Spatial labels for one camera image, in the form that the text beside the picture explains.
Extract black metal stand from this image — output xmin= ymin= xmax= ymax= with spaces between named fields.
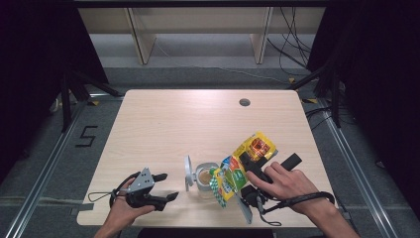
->
xmin=285 ymin=62 xmax=343 ymax=128
xmin=60 ymin=70 xmax=123 ymax=133

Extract person's left hand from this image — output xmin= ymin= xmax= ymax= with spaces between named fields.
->
xmin=108 ymin=178 xmax=157 ymax=226

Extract white floor cable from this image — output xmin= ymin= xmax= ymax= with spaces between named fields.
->
xmin=155 ymin=43 xmax=288 ymax=83

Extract person's dark clothing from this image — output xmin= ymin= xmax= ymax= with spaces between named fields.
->
xmin=137 ymin=227 xmax=275 ymax=238

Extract aluminium floor rail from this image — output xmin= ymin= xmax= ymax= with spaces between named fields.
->
xmin=316 ymin=98 xmax=402 ymax=238
xmin=4 ymin=98 xmax=88 ymax=238

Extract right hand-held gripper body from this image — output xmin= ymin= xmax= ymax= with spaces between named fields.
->
xmin=235 ymin=152 xmax=303 ymax=225

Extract dark curtain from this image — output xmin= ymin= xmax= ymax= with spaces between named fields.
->
xmin=306 ymin=0 xmax=420 ymax=219
xmin=0 ymin=0 xmax=110 ymax=181

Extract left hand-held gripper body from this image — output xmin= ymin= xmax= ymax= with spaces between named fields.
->
xmin=125 ymin=168 xmax=157 ymax=209

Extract black wrist strap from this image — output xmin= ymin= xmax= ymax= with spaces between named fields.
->
xmin=263 ymin=190 xmax=336 ymax=216
xmin=108 ymin=171 xmax=142 ymax=209

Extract black floor cables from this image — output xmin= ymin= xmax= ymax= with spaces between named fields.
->
xmin=305 ymin=105 xmax=335 ymax=131

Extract person's right hand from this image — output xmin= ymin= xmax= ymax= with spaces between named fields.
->
xmin=246 ymin=161 xmax=327 ymax=216

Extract black hanging cables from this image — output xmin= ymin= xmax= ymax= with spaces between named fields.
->
xmin=266 ymin=7 xmax=313 ymax=77

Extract clear jar with white lid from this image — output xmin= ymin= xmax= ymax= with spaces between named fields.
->
xmin=183 ymin=154 xmax=221 ymax=199

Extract yellow spout pouch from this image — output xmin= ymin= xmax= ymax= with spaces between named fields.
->
xmin=208 ymin=131 xmax=277 ymax=209

